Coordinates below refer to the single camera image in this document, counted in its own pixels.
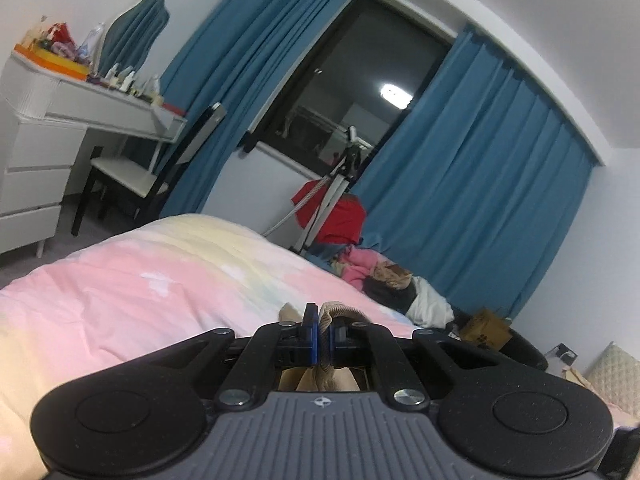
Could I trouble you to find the tan t-shirt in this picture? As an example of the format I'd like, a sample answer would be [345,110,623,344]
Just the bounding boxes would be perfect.
[279,301,370,392]

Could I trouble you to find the black garment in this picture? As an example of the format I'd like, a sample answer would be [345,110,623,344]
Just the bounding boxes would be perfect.
[362,276,418,314]

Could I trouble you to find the beige patterned garment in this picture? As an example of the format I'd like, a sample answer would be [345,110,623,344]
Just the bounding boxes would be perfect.
[371,261,413,290]

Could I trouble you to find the pink garment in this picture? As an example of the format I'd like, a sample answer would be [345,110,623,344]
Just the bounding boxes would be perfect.
[332,246,392,292]

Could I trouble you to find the white garment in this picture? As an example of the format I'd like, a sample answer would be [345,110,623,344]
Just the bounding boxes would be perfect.
[406,276,454,328]

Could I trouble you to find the red cloth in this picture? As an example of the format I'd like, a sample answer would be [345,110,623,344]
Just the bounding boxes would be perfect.
[295,183,367,245]

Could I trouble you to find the brown cardboard box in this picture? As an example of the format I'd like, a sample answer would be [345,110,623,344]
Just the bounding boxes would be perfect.
[460,309,512,351]

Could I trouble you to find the pastel tie-dye bed duvet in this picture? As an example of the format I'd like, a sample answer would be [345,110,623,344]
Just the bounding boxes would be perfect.
[1,214,413,479]

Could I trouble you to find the right blue curtain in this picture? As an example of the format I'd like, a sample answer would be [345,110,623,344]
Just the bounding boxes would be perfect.
[354,26,597,318]

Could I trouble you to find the blue curtain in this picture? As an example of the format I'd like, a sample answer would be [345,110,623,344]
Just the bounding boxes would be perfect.
[354,26,597,318]
[160,0,349,216]

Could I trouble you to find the black chair with white seat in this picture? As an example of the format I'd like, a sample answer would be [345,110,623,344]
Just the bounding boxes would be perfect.
[70,102,228,238]

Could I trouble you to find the cream quilted pillow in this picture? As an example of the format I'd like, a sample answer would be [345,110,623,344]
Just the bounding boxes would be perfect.
[587,342,639,412]

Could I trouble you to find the dark window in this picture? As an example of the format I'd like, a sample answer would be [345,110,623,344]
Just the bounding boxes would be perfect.
[241,0,451,176]

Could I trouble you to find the left blue curtain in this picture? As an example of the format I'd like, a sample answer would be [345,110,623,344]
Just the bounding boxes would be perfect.
[160,0,349,216]

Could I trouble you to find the cosmetic bottles on dresser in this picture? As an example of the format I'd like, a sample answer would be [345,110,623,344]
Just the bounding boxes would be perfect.
[86,63,164,106]

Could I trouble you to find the white dressing table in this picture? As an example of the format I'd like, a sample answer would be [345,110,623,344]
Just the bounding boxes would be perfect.
[1,51,186,256]

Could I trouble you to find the orange tray with clutter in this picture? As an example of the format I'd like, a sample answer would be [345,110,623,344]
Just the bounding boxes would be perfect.
[13,15,90,81]

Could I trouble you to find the silver camera tripod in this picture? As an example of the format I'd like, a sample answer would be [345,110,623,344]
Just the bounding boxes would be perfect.
[262,126,361,255]

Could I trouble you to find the wall power outlet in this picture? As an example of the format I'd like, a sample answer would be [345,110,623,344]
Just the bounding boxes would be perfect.
[552,344,577,365]

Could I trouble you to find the wavy frame vanity mirror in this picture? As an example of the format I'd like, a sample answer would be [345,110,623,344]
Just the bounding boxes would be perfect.
[96,0,170,76]

